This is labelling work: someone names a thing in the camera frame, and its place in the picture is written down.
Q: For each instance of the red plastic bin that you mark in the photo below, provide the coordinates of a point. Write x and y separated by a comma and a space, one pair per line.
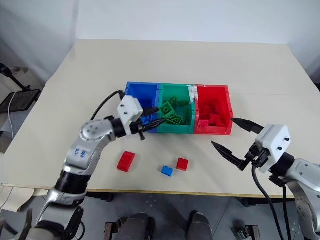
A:
215, 97

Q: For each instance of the dark rounded shape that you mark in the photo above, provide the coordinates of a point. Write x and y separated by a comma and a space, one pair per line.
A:
200, 225
136, 226

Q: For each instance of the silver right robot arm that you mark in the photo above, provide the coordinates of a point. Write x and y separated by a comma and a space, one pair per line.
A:
303, 180

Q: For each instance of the white tape strip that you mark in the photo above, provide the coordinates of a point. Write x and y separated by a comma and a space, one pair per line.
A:
192, 93

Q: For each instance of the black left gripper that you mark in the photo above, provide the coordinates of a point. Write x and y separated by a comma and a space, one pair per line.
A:
144, 125

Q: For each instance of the large red building block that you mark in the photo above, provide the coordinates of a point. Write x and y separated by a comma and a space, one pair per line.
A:
126, 161

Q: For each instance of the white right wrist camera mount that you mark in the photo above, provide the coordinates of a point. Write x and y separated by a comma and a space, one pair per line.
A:
273, 142

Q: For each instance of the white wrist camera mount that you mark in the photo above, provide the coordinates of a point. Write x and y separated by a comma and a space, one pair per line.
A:
128, 110
273, 142

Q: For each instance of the blue plastic bin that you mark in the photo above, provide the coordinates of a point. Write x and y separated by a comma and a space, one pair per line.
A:
140, 95

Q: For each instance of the beige cardboard sheet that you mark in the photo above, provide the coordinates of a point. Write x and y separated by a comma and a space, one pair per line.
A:
22, 195

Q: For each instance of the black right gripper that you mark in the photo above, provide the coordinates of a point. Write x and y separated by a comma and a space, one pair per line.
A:
257, 156

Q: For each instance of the green plastic bin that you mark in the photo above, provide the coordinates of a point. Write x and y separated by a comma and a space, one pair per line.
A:
175, 130

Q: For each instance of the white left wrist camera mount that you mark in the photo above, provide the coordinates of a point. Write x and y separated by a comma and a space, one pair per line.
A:
128, 110

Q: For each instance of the black mesh stand base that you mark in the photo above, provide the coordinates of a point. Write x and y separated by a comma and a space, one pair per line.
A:
18, 100

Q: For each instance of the green building block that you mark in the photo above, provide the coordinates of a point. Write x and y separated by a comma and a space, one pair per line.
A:
175, 119
183, 102
173, 100
187, 116
167, 107

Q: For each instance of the small blue building block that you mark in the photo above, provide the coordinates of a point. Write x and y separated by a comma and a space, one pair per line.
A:
167, 171

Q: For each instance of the small red building block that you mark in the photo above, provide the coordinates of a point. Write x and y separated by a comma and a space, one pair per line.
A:
182, 164

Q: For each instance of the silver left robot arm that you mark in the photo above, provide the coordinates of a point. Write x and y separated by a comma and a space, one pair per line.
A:
85, 152

